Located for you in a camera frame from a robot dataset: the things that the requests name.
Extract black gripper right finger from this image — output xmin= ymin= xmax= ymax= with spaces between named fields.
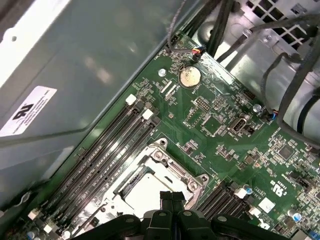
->
xmin=172 ymin=191 xmax=282 ymax=240

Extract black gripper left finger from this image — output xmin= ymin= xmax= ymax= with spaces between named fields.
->
xmin=79 ymin=191 xmax=176 ymax=240

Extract silver CPU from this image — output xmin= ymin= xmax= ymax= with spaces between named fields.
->
xmin=121 ymin=172 xmax=186 ymax=218

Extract metal locking lever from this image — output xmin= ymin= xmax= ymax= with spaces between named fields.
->
xmin=13 ymin=191 xmax=38 ymax=207

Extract RAM slot black clips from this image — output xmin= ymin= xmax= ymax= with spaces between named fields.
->
xmin=226 ymin=199 xmax=253 ymax=221
xmin=57 ymin=116 xmax=163 ymax=238
xmin=37 ymin=102 xmax=148 ymax=226
xmin=198 ymin=181 xmax=235 ymax=217

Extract RAM slot white clips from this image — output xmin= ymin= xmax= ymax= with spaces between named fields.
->
xmin=212 ymin=187 xmax=247 ymax=218
xmin=28 ymin=94 xmax=138 ymax=221
xmin=239 ymin=206 xmax=263 ymax=223
xmin=43 ymin=109 xmax=155 ymax=234

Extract CPU socket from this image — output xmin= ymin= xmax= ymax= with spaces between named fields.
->
xmin=82 ymin=137 xmax=211 ymax=240

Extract green motherboard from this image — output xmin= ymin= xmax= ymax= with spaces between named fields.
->
xmin=0 ymin=31 xmax=320 ymax=240

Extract coin battery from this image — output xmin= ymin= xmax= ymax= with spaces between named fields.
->
xmin=177 ymin=65 xmax=202 ymax=89

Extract metal drive cage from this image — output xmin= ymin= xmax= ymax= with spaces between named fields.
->
xmin=192 ymin=0 xmax=320 ymax=143

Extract white case label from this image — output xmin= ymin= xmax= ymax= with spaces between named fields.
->
xmin=0 ymin=85 xmax=58 ymax=138

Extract black PC case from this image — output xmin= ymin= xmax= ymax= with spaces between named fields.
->
xmin=0 ymin=0 xmax=320 ymax=240

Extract thick black cable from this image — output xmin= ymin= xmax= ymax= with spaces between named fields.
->
xmin=258 ymin=34 xmax=320 ymax=148

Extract thin black cable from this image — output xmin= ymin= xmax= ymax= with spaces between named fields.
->
xmin=166 ymin=0 xmax=207 ymax=62

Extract black sleeved cable bundle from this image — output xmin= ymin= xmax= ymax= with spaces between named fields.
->
xmin=206 ymin=0 xmax=237 ymax=60

